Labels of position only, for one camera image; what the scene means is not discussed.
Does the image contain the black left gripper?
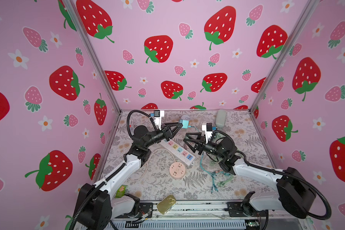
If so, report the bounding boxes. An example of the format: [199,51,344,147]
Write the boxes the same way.
[143,124,180,152]

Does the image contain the teal charger plug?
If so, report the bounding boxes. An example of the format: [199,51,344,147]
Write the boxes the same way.
[180,119,190,129]

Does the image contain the light green charging cable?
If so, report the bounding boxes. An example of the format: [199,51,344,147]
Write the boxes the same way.
[209,160,235,187]

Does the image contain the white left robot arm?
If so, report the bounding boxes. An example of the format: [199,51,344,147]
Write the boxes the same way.
[69,122,183,230]

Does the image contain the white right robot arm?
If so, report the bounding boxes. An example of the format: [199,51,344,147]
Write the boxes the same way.
[183,130,332,220]

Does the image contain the yellow labelled food can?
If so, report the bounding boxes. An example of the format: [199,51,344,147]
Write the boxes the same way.
[181,115,190,120]

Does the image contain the white multicolour power strip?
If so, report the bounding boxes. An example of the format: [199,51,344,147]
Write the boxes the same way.
[160,140,196,166]

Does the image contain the round pink power socket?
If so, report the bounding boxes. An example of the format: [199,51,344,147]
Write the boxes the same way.
[169,162,186,180]

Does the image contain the pale green glasses case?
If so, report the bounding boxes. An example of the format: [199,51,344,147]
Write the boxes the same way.
[215,109,227,128]

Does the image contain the gold sardine tin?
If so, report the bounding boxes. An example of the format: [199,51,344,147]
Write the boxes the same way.
[157,195,176,215]

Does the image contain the green snack packet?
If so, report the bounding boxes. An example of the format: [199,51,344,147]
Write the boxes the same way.
[115,185,127,198]

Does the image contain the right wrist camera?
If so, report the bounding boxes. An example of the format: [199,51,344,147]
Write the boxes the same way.
[202,123,213,143]

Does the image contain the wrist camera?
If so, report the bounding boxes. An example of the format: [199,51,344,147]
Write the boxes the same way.
[150,110,164,118]
[202,123,213,143]

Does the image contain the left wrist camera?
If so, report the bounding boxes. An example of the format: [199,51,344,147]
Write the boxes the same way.
[150,110,164,118]

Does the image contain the beige power strip cord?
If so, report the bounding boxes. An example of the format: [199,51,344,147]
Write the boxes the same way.
[126,148,176,182]

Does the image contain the silver aluminium corner post left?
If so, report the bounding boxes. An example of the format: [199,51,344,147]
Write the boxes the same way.
[63,0,122,115]

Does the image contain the silver aluminium corner post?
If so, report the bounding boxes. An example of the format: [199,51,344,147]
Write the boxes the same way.
[63,0,122,115]
[249,0,319,115]

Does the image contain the silver aluminium corner post right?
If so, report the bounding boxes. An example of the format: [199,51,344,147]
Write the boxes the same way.
[249,0,319,115]

